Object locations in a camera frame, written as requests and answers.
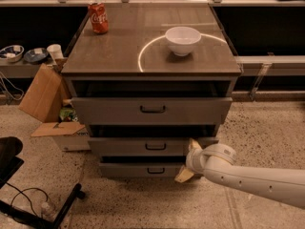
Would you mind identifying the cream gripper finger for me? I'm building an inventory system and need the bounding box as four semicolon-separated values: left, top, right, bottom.
189;138;201;151
174;165;194;183

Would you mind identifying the grey drawer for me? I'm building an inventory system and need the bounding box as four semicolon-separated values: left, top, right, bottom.
89;137;190;157
99;163;182;178
71;97;232;126

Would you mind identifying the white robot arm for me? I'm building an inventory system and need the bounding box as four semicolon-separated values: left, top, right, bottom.
174;138;305;209

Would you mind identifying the grey drawer cabinet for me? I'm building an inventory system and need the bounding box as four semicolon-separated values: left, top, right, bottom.
60;3;242;145

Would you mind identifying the grey bottom drawer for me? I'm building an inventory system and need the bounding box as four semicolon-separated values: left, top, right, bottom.
99;163;182;178

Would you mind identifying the grey top drawer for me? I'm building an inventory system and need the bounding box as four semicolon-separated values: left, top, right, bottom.
71;97;232;126

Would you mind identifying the white ceramic bowl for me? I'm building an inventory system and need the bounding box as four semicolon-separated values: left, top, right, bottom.
165;26;201;56

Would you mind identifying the green snack bag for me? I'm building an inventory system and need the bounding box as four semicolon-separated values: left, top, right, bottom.
59;108;78;122

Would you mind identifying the clear plastic bottle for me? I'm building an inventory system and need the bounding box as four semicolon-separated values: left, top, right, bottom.
41;201;56;220

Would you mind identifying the open cardboard box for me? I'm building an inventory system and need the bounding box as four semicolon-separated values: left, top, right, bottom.
19;64;90;152

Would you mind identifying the red Coca-Cola can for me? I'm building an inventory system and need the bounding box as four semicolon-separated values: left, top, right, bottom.
88;3;109;34

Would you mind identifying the white paper cup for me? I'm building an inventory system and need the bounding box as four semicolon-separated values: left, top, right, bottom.
47;44;63;60

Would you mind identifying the black chair base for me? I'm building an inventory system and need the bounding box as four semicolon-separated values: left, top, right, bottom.
0;136;85;229

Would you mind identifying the blue patterned bowl right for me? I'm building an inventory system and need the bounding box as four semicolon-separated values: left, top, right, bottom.
24;48;49;64

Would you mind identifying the blue patterned bowl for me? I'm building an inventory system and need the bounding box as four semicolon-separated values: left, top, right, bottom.
24;48;49;64
0;45;24;63

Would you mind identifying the blue patterned bowl left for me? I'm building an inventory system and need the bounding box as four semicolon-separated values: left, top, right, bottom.
0;45;24;63

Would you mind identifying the black floor cable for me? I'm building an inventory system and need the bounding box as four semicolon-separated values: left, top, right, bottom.
5;182;51;218

